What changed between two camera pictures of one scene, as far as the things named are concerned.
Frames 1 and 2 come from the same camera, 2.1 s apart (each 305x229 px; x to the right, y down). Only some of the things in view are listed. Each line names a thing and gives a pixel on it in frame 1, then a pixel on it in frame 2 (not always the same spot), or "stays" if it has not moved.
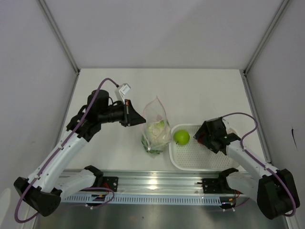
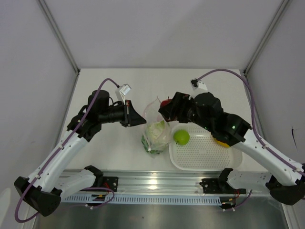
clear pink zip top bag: (156, 132) stays
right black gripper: (204, 128) -> (181, 100)
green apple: (181, 137) stays
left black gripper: (131, 117) stays
